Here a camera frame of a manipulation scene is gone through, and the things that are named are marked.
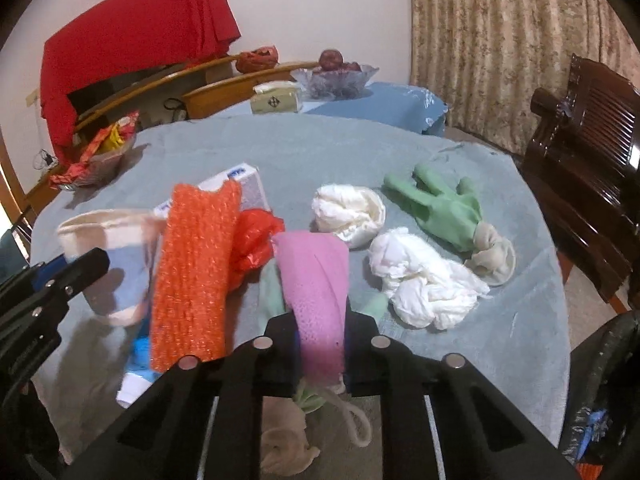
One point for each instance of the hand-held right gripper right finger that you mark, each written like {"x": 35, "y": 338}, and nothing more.
{"x": 362, "y": 355}

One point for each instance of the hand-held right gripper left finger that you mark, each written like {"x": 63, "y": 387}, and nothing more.
{"x": 280, "y": 355}

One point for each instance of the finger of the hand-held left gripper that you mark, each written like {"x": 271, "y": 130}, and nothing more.
{"x": 47, "y": 269}
{"x": 87, "y": 267}

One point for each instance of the white and blue paper cup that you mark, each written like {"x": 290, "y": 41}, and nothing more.
{"x": 115, "y": 260}

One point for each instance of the blue hand cream tube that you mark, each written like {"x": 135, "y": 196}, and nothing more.
{"x": 141, "y": 355}

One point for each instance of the green glove with beige cuff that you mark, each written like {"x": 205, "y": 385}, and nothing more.
{"x": 270, "y": 292}
{"x": 445, "y": 207}

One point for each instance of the black trash bag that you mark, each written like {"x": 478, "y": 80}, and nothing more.
{"x": 600, "y": 370}

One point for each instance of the large crumpled white tissue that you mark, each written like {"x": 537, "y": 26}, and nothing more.
{"x": 425, "y": 280}

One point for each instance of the orange knitted cloth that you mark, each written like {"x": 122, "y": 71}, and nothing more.
{"x": 195, "y": 270}

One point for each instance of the red patterned snack packet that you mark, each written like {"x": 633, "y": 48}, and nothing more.
{"x": 87, "y": 154}

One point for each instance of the crumpled red plastic bag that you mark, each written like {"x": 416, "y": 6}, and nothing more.
{"x": 252, "y": 242}

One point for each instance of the yellow snack packet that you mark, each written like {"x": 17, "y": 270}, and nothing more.
{"x": 116, "y": 136}

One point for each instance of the small crumpled white tissue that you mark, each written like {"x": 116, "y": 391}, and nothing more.
{"x": 350, "y": 215}

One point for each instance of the plain red snack packet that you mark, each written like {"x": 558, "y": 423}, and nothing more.
{"x": 127, "y": 122}

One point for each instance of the white box with blue print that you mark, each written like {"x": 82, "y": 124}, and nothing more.
{"x": 250, "y": 187}

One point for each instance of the dark television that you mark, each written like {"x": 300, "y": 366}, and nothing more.
{"x": 100, "y": 91}

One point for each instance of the red hanging cloth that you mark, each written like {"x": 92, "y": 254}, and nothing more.
{"x": 125, "y": 35}

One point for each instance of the blue plastic scrap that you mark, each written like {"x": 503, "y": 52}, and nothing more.
{"x": 597, "y": 425}

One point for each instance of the yellow tissue box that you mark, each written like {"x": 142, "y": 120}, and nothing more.
{"x": 275, "y": 102}

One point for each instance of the light blue tablecloth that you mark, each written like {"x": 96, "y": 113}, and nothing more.
{"x": 380, "y": 105}

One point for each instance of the knotted red plastic bag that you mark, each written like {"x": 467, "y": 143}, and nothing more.
{"x": 255, "y": 58}

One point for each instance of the cut glass fruit bowl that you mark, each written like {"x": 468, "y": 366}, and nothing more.
{"x": 332, "y": 85}

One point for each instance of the small dark red apple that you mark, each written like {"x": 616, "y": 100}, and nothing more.
{"x": 352, "y": 66}

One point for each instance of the dark wooden armchair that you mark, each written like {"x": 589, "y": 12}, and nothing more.
{"x": 585, "y": 160}

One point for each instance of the large dark red apple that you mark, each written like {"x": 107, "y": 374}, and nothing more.
{"x": 330, "y": 58}

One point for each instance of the beige patterned curtain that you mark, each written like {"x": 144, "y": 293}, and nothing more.
{"x": 500, "y": 35}

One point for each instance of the wooden chair with straight rail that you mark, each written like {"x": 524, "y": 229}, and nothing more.
{"x": 215, "y": 97}

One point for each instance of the wooden chair with curved rail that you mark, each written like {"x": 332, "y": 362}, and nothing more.
{"x": 220, "y": 74}

